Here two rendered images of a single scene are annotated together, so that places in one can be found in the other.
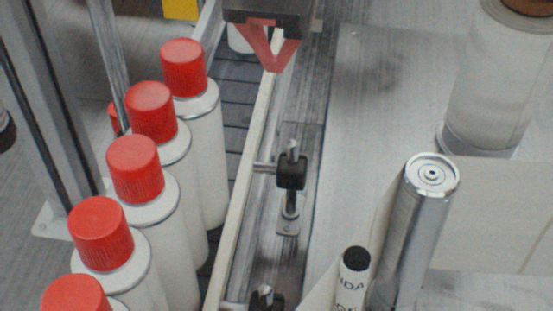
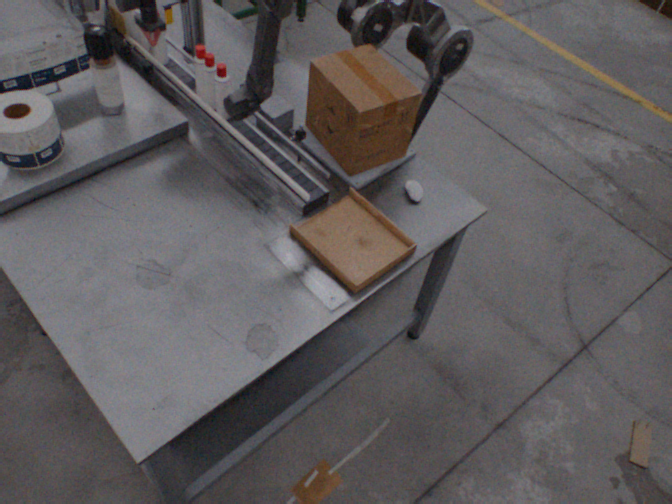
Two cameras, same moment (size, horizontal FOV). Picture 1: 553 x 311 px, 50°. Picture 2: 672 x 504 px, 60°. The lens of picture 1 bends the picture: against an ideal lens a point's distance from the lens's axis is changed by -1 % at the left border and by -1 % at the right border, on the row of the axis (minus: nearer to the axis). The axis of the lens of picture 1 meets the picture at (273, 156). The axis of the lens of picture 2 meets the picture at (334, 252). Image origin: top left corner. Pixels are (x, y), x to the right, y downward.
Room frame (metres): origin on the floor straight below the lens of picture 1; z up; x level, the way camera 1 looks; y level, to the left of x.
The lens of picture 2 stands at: (1.98, -1.13, 2.22)
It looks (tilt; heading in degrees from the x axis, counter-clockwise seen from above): 51 degrees down; 122
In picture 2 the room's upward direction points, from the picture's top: 9 degrees clockwise
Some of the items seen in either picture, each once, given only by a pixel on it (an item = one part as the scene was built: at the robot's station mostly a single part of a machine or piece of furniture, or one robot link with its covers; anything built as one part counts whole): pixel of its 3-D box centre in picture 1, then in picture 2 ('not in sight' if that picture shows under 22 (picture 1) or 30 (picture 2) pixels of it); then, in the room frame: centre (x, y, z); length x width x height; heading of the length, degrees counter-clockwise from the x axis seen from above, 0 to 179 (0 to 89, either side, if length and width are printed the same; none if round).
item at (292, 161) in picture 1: (291, 180); (149, 73); (0.38, -0.02, 0.89); 0.03 x 0.03 x 0.12; 81
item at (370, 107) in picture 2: not in sight; (359, 109); (1.13, 0.27, 0.99); 0.30 x 0.24 x 0.27; 161
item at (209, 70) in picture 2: not in sight; (211, 81); (0.67, 0.02, 0.98); 0.05 x 0.05 x 0.20
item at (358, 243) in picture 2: not in sight; (352, 237); (1.40, -0.09, 0.85); 0.30 x 0.26 x 0.04; 171
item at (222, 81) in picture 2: not in sight; (222, 91); (0.74, 0.01, 0.98); 0.05 x 0.05 x 0.20
